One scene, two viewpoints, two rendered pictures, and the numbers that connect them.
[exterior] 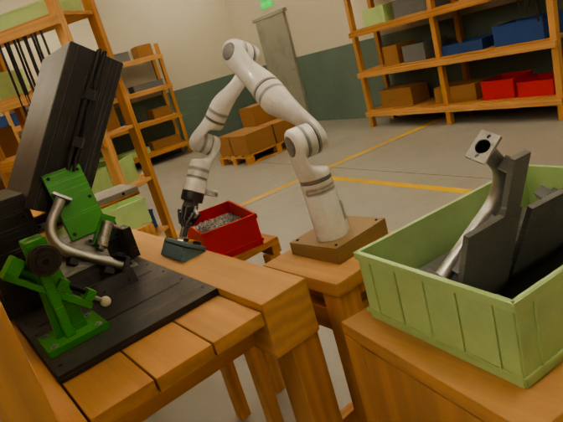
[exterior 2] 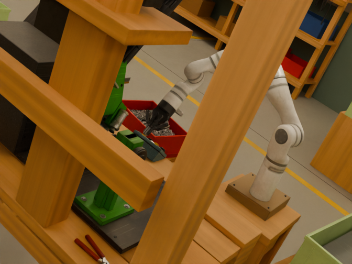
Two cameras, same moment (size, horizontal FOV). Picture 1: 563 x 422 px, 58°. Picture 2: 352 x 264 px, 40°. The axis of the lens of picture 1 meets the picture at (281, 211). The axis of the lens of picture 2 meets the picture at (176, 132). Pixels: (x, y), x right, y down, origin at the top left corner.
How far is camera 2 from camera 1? 1.16 m
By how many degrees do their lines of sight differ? 27
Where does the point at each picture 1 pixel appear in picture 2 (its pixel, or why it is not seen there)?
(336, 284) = (270, 239)
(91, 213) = (116, 99)
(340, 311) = (257, 252)
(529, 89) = (285, 63)
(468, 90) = not seen: hidden behind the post
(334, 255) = (264, 214)
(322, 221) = (266, 187)
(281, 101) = (285, 99)
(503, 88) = not seen: hidden behind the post
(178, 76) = not seen: outside the picture
